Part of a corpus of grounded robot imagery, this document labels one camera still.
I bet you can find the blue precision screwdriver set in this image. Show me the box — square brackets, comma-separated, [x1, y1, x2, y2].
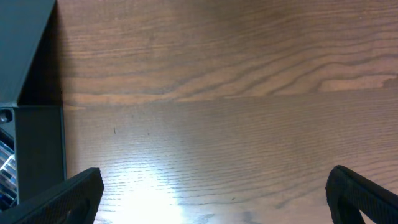
[1, 141, 17, 211]

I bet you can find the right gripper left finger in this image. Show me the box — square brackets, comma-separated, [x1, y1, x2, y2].
[1, 167, 104, 224]

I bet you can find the dark green box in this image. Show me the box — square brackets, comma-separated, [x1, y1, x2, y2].
[1, 0, 67, 205]

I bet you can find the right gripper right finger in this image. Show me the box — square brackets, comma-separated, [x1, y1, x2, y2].
[325, 165, 397, 224]

